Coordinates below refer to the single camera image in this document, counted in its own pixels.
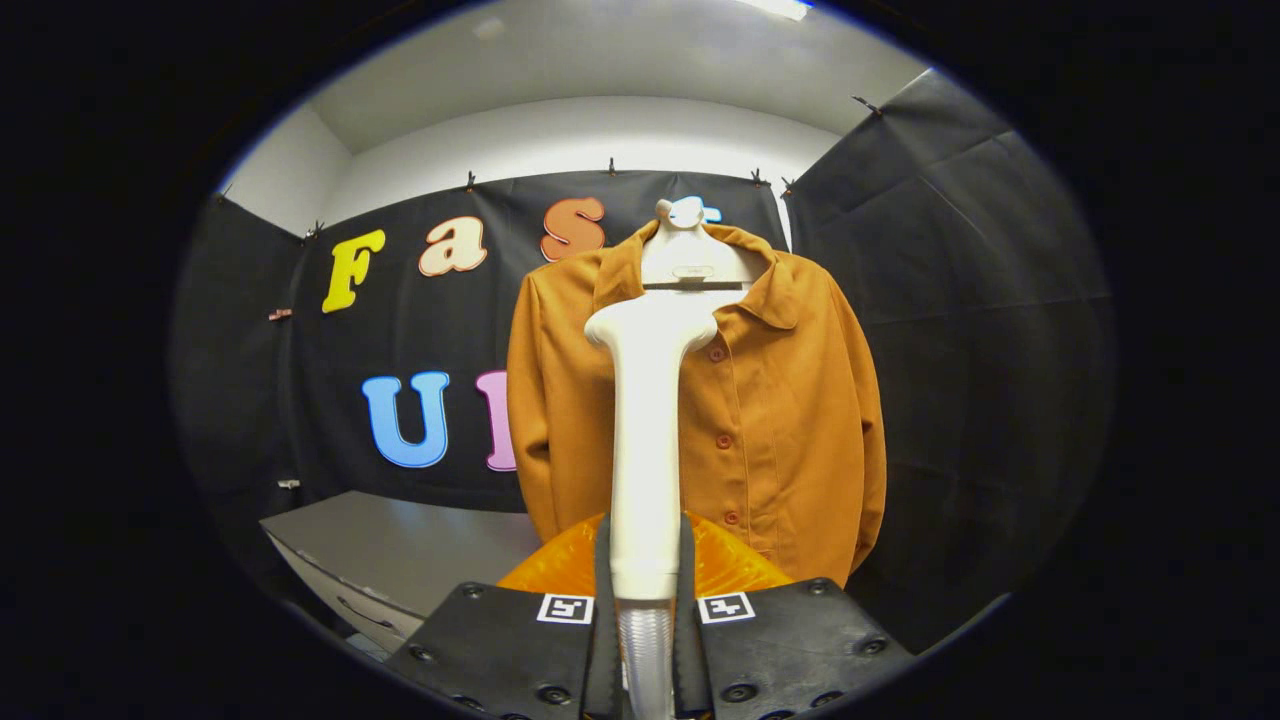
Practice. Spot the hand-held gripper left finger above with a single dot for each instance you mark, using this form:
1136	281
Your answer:
500	650

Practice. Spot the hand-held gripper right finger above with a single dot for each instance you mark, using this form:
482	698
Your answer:
800	650

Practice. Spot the orange button-up shirt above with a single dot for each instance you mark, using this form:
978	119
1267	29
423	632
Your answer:
790	420

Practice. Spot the white garment steamer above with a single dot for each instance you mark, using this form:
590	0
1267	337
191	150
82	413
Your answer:
648	450

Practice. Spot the grey cabinet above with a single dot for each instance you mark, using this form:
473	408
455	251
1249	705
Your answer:
400	545

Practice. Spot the black backdrop cloth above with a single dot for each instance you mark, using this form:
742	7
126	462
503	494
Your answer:
980	300

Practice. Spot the white mannequin torso stand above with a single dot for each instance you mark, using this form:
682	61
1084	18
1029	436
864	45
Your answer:
690	255

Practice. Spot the long ceiling light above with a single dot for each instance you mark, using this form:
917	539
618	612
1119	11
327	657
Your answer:
775	8

